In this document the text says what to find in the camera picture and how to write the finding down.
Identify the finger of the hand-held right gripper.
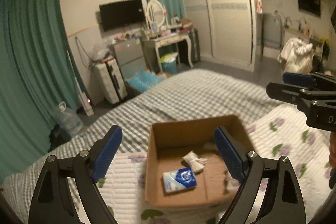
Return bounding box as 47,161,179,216
266,82,315,111
283,72,336,92

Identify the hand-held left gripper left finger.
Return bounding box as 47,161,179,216
28,124,123,224

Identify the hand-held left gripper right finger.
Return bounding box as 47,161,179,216
213,126,307,224

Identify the white cloth bundle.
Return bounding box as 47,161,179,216
182,151,208,174

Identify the cardboard box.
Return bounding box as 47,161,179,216
144,114,259,209

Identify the blue tissue packet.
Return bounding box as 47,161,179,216
162,168,197,193

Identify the person's right forearm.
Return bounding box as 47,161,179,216
328,132,336,189

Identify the white fluffy jacket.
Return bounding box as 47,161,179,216
278,38,314,74

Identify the white crumpled cloth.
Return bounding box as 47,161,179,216
223,174,240,193

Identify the white floral quilt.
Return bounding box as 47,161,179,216
66,105,334,224

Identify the black bag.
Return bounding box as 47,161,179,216
49,124,73,151

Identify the large clear water bottle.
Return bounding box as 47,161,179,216
51,102,83,137

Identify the white power strip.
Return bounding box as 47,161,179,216
80,93,94,117

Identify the grey appliance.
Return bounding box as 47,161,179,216
262,13,285,50

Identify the grey checked bed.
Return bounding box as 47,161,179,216
0,69,285,189

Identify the white suitcase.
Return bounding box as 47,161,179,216
94,57,129,104

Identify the black range hood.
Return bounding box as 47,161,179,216
297,0,322,17

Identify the pack of blue packets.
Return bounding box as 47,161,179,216
125,68,165,95

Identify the white sliding wardrobe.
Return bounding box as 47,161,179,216
177,0,257,73

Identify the clear plastic bag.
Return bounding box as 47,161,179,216
89,40,111,61

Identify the blue trash bin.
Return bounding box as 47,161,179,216
160,53,179,74

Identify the wide teal curtain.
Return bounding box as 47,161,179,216
0,0,88,178

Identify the white dressing table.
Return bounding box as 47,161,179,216
142,29,195,73

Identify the white oval vanity mirror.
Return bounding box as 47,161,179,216
146,0,168,30

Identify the black wall television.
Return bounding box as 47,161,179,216
99,0,146,32

